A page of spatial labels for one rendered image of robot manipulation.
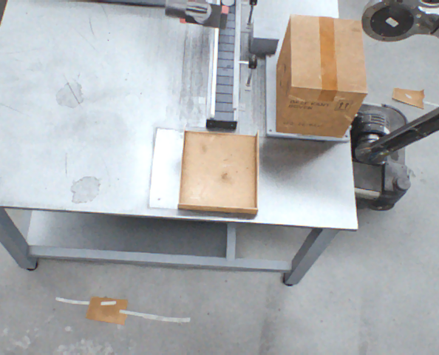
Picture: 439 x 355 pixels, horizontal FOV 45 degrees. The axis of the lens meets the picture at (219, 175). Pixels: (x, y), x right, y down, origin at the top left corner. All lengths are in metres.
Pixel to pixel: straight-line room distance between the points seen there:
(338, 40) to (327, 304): 1.28
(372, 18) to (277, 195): 0.67
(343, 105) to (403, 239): 1.21
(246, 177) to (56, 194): 0.62
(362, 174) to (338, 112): 0.86
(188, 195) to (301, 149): 0.44
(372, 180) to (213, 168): 1.03
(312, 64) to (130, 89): 0.66
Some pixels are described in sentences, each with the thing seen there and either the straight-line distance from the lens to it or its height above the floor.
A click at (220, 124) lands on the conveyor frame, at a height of 0.85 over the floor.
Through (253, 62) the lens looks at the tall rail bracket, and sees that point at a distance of 1.89.
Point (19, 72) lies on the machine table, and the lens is 2.08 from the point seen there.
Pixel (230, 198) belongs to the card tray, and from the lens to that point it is 1.76.
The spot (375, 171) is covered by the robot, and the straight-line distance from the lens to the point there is 2.65.
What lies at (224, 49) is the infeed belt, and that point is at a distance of 2.03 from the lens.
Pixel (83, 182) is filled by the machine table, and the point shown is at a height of 0.83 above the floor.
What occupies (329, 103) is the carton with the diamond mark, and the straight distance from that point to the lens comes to 1.75.
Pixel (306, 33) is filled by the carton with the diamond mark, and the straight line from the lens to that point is 1.81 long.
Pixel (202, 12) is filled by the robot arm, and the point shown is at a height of 1.32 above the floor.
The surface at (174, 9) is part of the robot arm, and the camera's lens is 1.54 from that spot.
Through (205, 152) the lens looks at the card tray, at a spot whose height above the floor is 0.83.
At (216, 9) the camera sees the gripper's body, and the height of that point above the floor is 1.26.
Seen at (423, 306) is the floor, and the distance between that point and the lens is 2.75.
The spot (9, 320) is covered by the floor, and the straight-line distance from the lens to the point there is 2.57.
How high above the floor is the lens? 2.42
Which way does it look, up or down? 63 degrees down
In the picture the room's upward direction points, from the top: 10 degrees clockwise
